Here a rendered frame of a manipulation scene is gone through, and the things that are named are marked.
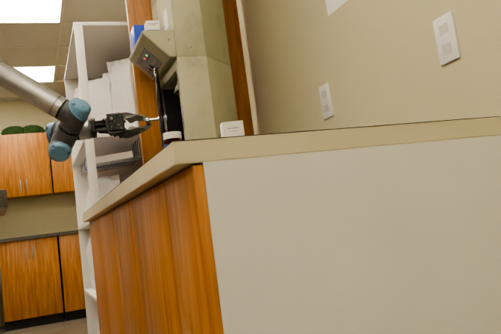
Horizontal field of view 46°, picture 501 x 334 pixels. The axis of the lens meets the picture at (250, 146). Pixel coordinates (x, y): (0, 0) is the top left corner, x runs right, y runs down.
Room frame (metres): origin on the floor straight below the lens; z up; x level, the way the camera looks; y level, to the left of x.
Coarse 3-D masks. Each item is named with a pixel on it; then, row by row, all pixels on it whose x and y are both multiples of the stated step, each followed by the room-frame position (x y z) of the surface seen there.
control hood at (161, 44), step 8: (144, 32) 2.02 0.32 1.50; (152, 32) 2.03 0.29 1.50; (160, 32) 2.04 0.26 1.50; (168, 32) 2.05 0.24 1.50; (144, 40) 2.06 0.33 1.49; (152, 40) 2.03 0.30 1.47; (160, 40) 2.04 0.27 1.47; (168, 40) 2.05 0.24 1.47; (136, 48) 2.16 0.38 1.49; (152, 48) 2.08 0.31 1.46; (160, 48) 2.04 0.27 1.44; (168, 48) 2.04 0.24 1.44; (136, 56) 2.23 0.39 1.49; (160, 56) 2.09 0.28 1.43; (168, 56) 2.05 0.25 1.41; (176, 56) 2.06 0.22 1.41; (136, 64) 2.30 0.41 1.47; (168, 64) 2.14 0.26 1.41; (144, 72) 2.33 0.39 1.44; (160, 72) 2.24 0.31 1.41
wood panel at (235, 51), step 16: (128, 0) 2.37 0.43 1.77; (144, 0) 2.39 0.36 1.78; (224, 0) 2.52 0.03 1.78; (128, 16) 2.37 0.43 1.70; (144, 16) 2.39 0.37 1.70; (224, 16) 2.52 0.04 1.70; (128, 32) 2.39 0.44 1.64; (240, 32) 2.54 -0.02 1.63; (240, 48) 2.54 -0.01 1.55; (240, 64) 2.53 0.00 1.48; (144, 80) 2.38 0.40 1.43; (240, 80) 2.53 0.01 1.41; (144, 96) 2.38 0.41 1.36; (240, 96) 2.53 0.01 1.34; (144, 112) 2.38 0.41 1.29; (240, 112) 2.52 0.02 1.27; (144, 144) 2.37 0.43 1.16; (160, 144) 2.39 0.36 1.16; (144, 160) 2.37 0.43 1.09
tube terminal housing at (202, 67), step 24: (168, 0) 2.07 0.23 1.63; (192, 0) 2.08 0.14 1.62; (216, 0) 2.23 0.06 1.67; (168, 24) 2.11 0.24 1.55; (192, 24) 2.08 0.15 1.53; (216, 24) 2.20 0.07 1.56; (192, 48) 2.08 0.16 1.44; (216, 48) 2.18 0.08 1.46; (168, 72) 2.19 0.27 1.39; (192, 72) 2.07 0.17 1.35; (216, 72) 2.15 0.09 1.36; (192, 96) 2.07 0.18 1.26; (216, 96) 2.13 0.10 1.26; (192, 120) 2.06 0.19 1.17; (216, 120) 2.11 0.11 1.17
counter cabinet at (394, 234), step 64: (192, 192) 1.00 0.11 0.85; (256, 192) 1.02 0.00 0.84; (320, 192) 1.07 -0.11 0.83; (384, 192) 1.11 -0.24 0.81; (448, 192) 1.17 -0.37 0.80; (128, 256) 1.78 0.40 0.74; (192, 256) 1.05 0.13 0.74; (256, 256) 1.02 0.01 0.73; (320, 256) 1.06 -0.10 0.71; (384, 256) 1.11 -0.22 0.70; (448, 256) 1.16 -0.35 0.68; (128, 320) 1.91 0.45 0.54; (192, 320) 1.10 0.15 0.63; (256, 320) 1.01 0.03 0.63; (320, 320) 1.06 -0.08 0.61; (384, 320) 1.10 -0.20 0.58; (448, 320) 1.15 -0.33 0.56
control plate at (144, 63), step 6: (144, 48) 2.12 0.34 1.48; (144, 54) 2.17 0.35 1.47; (150, 54) 2.13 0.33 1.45; (138, 60) 2.25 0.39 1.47; (144, 60) 2.22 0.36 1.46; (150, 60) 2.18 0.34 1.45; (156, 60) 2.15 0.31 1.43; (144, 66) 2.27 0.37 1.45; (156, 66) 2.20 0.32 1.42; (150, 72) 2.29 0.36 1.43
